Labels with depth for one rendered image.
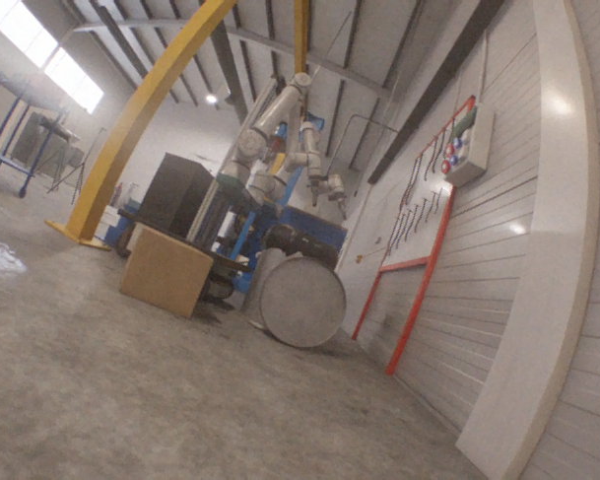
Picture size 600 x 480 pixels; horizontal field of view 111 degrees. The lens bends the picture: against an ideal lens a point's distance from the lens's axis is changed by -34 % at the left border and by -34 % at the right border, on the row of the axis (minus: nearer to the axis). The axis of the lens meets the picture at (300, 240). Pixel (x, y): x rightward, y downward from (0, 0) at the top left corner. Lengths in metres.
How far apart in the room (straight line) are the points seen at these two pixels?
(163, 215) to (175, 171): 0.33
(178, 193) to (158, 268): 0.90
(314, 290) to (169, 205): 1.13
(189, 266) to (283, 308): 0.66
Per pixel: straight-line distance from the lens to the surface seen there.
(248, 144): 1.89
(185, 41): 2.61
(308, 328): 1.86
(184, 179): 2.20
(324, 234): 2.61
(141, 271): 1.39
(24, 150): 11.12
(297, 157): 1.97
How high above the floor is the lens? 0.35
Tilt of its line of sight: 8 degrees up
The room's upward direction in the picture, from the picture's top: 23 degrees clockwise
